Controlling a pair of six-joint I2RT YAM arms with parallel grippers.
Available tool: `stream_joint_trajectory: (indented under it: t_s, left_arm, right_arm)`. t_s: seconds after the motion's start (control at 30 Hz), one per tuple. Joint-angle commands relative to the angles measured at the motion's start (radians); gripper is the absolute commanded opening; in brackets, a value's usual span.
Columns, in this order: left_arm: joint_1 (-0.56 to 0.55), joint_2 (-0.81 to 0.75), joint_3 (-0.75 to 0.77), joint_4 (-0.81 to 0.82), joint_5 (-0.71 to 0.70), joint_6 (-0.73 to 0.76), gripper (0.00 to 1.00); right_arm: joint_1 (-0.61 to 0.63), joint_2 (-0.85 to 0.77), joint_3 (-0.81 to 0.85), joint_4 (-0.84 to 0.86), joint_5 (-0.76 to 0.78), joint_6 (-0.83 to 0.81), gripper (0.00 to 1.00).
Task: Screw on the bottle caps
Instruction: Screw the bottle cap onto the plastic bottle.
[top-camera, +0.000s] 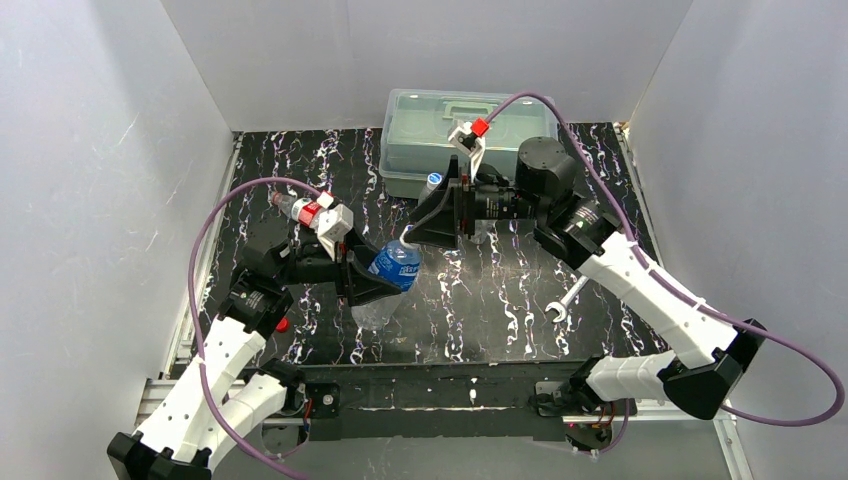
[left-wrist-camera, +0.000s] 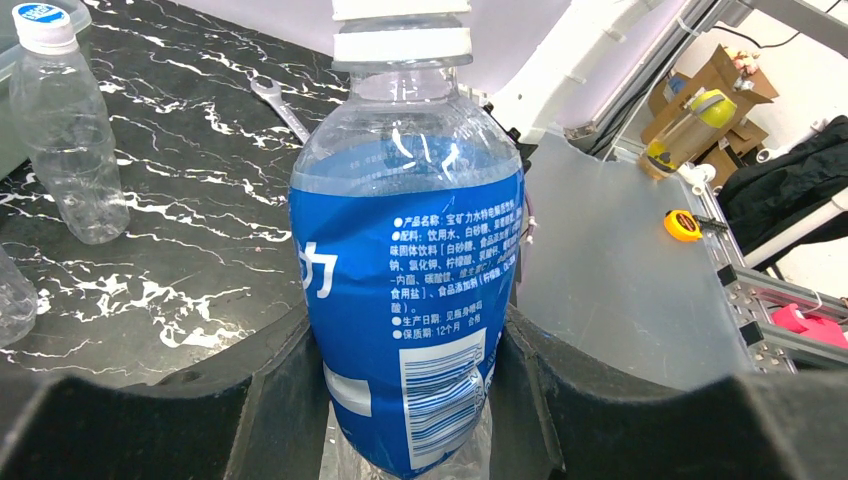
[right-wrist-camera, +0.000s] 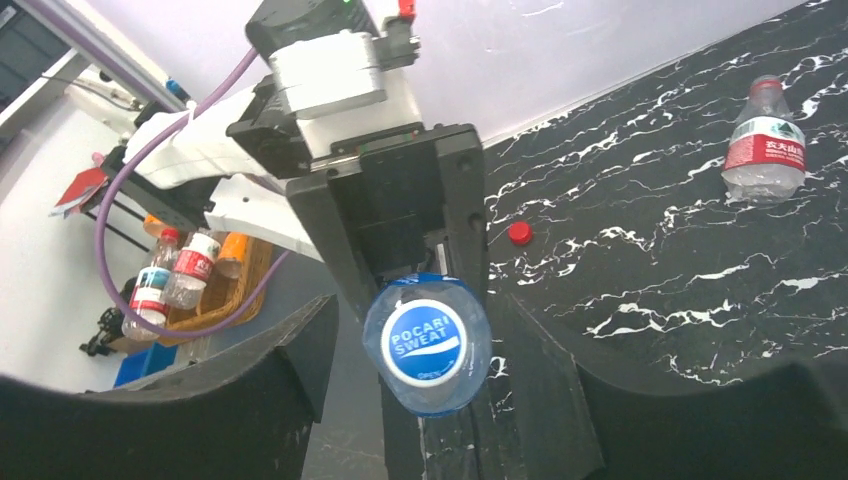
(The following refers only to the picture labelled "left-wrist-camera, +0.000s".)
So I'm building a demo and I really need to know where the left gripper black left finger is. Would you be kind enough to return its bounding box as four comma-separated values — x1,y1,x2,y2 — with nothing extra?
1,307,329,479

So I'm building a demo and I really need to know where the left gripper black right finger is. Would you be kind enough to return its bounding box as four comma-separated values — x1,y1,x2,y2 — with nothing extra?
490,308,847,479

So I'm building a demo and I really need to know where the blue label plastic bottle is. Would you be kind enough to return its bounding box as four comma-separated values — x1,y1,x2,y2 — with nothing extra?
289,1,524,479

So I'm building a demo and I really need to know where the clear unlabelled plastic bottle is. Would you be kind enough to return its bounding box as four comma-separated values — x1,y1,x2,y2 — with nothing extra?
1,249,38,348

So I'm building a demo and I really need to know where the blue white bottle cap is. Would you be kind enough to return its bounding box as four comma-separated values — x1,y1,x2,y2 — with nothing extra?
12,2,79,56

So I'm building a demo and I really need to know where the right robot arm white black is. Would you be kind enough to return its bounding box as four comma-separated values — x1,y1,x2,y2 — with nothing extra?
484,0,662,171

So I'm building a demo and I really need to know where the yellow lid drink bottle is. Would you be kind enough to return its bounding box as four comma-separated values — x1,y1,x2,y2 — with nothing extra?
638,89,737,180

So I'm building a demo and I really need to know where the yellow tape measure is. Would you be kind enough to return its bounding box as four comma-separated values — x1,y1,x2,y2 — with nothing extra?
663,210,729,243

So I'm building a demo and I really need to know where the red plastic part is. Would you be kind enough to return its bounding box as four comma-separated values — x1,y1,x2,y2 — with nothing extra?
771,303,847,349

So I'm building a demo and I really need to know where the silver open-end wrench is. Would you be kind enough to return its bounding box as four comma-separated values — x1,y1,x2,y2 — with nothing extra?
250,76,310,144

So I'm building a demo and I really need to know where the translucent plastic storage box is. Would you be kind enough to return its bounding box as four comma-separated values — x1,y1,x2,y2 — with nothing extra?
1,1,109,178

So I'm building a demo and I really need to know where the brown cardboard box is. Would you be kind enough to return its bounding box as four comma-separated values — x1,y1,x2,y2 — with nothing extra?
638,45,779,180

